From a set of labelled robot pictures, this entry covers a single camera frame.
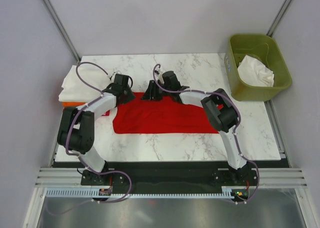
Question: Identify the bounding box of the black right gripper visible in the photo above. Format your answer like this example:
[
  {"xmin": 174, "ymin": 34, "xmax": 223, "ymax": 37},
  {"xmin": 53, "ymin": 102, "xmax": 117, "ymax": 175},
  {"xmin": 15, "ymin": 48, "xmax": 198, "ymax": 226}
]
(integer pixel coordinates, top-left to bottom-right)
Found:
[{"xmin": 140, "ymin": 80, "xmax": 172, "ymax": 102}]

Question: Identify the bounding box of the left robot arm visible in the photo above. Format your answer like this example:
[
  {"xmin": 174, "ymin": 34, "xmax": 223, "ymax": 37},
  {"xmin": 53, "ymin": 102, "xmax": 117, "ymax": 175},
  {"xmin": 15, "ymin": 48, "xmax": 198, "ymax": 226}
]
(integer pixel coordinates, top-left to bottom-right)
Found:
[{"xmin": 57, "ymin": 74, "xmax": 136, "ymax": 185}]

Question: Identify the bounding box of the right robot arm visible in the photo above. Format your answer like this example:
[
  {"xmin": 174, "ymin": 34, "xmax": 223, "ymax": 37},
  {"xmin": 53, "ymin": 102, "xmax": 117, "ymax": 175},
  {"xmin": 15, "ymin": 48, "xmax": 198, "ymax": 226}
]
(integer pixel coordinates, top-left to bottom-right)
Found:
[{"xmin": 141, "ymin": 68, "xmax": 249, "ymax": 185}]

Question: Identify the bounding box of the white folded t shirt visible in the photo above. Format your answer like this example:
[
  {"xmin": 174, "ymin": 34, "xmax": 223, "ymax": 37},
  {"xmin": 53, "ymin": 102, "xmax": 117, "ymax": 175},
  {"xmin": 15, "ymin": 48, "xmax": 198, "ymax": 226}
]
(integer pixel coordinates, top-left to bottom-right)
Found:
[{"xmin": 58, "ymin": 64, "xmax": 111, "ymax": 103}]

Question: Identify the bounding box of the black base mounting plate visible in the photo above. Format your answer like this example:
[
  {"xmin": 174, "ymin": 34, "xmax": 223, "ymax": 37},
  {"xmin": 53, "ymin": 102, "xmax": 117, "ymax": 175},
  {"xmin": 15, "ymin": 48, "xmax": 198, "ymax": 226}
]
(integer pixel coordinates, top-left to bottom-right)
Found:
[{"xmin": 51, "ymin": 159, "xmax": 261, "ymax": 196}]

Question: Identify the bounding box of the white crumpled t shirt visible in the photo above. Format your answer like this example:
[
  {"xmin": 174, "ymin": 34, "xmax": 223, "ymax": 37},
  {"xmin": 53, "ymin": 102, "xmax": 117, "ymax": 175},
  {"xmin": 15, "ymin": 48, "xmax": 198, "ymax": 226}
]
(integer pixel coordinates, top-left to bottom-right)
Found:
[{"xmin": 237, "ymin": 55, "xmax": 275, "ymax": 87}]

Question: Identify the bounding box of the green plastic bin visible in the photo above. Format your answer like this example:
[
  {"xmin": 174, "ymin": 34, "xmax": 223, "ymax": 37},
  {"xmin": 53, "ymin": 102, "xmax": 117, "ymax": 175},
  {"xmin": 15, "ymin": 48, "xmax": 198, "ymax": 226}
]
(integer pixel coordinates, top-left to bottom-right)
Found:
[{"xmin": 224, "ymin": 33, "xmax": 292, "ymax": 102}]

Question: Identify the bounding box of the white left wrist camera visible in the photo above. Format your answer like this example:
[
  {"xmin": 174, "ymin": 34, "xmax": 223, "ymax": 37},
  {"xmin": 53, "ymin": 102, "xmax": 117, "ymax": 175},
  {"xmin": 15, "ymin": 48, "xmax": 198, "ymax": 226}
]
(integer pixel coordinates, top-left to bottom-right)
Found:
[{"xmin": 110, "ymin": 73, "xmax": 117, "ymax": 81}]

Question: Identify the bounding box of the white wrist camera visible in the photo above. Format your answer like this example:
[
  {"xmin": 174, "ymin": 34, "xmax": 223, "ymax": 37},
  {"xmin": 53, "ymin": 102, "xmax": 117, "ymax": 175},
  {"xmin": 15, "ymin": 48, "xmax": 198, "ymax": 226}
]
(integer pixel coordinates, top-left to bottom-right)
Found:
[
  {"xmin": 154, "ymin": 71, "xmax": 165, "ymax": 85},
  {"xmin": 110, "ymin": 73, "xmax": 117, "ymax": 81}
]

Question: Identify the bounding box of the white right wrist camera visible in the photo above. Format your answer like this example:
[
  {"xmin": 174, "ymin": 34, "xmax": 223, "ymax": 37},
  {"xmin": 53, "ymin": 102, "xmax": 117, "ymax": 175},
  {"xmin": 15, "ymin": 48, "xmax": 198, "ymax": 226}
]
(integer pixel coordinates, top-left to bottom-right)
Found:
[{"xmin": 154, "ymin": 71, "xmax": 165, "ymax": 85}]

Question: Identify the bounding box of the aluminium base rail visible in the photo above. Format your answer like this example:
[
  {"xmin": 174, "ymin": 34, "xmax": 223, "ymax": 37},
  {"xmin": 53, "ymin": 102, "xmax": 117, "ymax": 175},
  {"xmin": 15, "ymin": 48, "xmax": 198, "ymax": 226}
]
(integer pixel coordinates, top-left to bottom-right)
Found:
[{"xmin": 35, "ymin": 168, "xmax": 307, "ymax": 189}]

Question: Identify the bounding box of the white slotted cable duct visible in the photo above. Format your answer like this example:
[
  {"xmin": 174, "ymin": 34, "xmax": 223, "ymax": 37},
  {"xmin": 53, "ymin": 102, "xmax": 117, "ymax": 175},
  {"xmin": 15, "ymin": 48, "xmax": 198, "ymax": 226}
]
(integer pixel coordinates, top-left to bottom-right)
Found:
[{"xmin": 45, "ymin": 187, "xmax": 248, "ymax": 199}]

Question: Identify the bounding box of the left aluminium frame post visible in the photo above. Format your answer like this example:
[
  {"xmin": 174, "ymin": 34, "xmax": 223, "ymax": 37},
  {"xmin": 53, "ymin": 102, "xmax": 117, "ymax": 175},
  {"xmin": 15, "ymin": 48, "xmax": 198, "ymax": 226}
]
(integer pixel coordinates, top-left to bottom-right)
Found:
[{"xmin": 41, "ymin": 0, "xmax": 81, "ymax": 64}]

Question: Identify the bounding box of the aluminium frame post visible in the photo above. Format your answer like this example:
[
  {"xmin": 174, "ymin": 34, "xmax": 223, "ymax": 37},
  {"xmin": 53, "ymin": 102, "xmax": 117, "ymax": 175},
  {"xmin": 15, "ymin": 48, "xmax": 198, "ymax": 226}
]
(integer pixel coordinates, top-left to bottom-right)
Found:
[
  {"xmin": 266, "ymin": 0, "xmax": 294, "ymax": 37},
  {"xmin": 41, "ymin": 0, "xmax": 81, "ymax": 64}
]

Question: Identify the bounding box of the right aluminium frame post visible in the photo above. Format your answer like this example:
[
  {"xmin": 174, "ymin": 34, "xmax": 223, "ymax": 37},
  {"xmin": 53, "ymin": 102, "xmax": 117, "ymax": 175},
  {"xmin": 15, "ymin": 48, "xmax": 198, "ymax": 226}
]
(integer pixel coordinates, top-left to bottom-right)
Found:
[{"xmin": 266, "ymin": 0, "xmax": 294, "ymax": 37}]

